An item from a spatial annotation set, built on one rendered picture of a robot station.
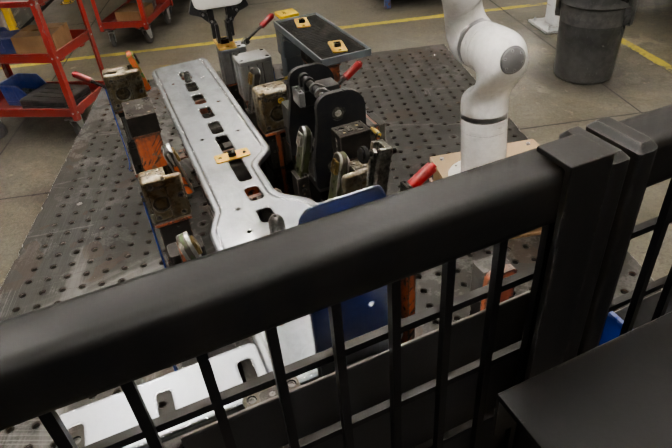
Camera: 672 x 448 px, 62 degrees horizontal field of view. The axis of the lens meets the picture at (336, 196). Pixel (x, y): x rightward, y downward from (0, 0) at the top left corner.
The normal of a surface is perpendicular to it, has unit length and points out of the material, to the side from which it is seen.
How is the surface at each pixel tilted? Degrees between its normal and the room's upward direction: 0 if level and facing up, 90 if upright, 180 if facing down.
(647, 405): 0
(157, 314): 45
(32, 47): 90
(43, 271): 0
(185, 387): 0
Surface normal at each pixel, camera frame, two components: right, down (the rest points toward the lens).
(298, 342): -0.07, -0.82
